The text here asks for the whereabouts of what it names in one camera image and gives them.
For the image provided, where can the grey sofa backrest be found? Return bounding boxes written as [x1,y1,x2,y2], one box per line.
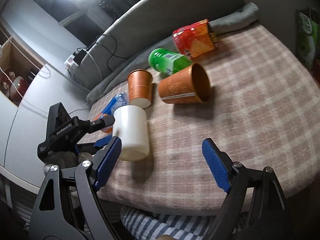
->
[68,0,244,90]

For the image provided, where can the green plastic cup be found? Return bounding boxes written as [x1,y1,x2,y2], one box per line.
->
[148,48,193,76]

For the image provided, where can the grey rolled blanket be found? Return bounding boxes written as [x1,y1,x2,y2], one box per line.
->
[86,2,259,103]

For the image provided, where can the black power adapter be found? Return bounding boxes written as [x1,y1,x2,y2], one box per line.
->
[73,48,87,65]

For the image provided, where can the white power strip with plugs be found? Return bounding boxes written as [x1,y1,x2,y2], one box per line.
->
[64,55,74,69]

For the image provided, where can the orange paper cup white base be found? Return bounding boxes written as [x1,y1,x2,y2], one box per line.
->
[127,69,153,109]

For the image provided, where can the green box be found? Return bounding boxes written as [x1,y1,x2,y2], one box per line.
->
[297,9,319,71]

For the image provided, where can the white plastic cup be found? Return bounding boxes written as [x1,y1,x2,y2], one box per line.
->
[112,105,150,161]

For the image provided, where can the white cable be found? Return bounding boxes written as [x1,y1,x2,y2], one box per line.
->
[0,49,103,116]

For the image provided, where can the red orange snack cup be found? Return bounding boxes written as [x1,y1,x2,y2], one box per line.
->
[172,19,219,59]

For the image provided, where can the orange paper cup open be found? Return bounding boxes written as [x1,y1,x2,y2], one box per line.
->
[158,63,211,104]

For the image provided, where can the striped trousers leg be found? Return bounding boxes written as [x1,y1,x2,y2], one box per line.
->
[120,206,216,239]

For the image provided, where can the white cabinet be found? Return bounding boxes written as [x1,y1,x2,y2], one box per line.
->
[1,65,91,194]

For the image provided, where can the red white vase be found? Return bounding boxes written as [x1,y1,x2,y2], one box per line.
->
[9,76,28,104]

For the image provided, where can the black cable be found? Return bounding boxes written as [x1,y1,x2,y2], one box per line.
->
[76,33,130,73]

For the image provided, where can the blue orange Arctic Ocean cup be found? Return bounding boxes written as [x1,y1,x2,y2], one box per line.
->
[94,92,128,120]

